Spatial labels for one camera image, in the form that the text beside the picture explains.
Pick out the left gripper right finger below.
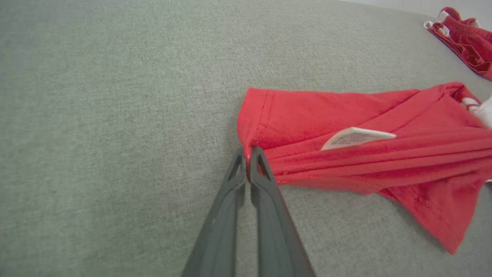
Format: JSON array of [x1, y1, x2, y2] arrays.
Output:
[[249, 146, 316, 277]]

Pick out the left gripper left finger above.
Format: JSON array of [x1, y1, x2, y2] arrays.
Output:
[[181, 148, 247, 277]]

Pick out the red and white jersey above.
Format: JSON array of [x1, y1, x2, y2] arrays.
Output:
[[237, 82, 492, 254]]

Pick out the red shorts with white stripes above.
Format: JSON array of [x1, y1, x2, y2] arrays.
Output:
[[424, 7, 492, 81]]

